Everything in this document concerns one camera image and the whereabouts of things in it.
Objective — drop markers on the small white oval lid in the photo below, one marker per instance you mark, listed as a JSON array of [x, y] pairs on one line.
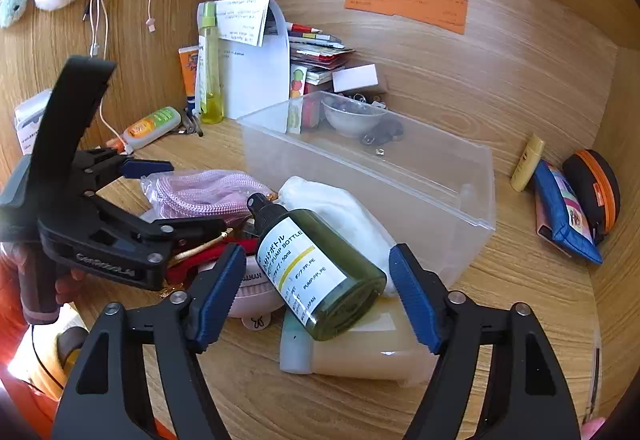
[[257, 321]]

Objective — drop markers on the person's left hand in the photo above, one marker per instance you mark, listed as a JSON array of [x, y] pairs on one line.
[[70, 282]]

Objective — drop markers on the red velvet pouch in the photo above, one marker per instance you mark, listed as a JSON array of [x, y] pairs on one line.
[[180, 272]]

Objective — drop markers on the orange sunscreen tube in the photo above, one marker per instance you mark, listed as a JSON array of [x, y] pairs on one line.
[[189, 74]]

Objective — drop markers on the orange paper note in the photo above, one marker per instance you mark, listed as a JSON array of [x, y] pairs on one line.
[[410, 4]]

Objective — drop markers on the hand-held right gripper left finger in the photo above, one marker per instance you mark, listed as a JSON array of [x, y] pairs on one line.
[[215, 300]]

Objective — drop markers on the printed tissue packet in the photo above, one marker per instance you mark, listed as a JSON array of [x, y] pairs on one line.
[[27, 124]]

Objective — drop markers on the translucent cream bottle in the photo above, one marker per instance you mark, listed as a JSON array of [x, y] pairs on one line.
[[350, 355]]

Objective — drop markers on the blue zip pouch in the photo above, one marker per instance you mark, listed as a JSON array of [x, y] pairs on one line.
[[555, 200]]

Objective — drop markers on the dark green pump bottle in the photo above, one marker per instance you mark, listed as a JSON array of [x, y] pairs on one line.
[[325, 280]]

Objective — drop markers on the tall yellow spray bottle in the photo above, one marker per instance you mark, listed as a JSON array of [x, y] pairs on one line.
[[211, 69]]

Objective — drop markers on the small yellow bottle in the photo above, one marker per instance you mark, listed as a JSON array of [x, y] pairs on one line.
[[527, 164]]

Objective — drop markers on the black and orange zip case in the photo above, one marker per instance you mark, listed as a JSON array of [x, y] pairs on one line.
[[582, 180]]

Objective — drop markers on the black binder clip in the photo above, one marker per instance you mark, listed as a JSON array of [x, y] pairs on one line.
[[385, 132]]

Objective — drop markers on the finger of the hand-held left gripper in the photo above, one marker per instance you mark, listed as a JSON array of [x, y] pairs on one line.
[[147, 168], [190, 227]]

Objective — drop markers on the metal grooming tools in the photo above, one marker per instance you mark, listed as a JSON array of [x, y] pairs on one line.
[[192, 124]]

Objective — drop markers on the clear plastic box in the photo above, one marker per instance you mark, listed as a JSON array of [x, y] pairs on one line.
[[400, 180]]

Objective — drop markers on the white bowl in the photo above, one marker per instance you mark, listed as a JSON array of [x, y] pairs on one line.
[[350, 119]]

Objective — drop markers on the green and orange tube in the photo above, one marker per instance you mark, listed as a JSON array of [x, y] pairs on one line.
[[150, 125]]

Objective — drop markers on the pink round jar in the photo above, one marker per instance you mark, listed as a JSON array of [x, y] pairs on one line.
[[255, 290]]

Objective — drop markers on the person's orange clothing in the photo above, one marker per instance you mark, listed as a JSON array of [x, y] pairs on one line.
[[20, 415]]

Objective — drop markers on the handwritten white paper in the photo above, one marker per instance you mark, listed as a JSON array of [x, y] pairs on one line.
[[245, 17]]

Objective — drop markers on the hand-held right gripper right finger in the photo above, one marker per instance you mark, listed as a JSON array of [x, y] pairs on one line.
[[415, 300]]

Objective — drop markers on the fruit print box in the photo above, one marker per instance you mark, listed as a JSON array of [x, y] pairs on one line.
[[297, 84]]

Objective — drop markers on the stack of cards and booklets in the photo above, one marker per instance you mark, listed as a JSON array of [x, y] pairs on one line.
[[320, 54]]

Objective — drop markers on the white paper sheet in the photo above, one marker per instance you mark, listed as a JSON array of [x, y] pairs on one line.
[[260, 79]]

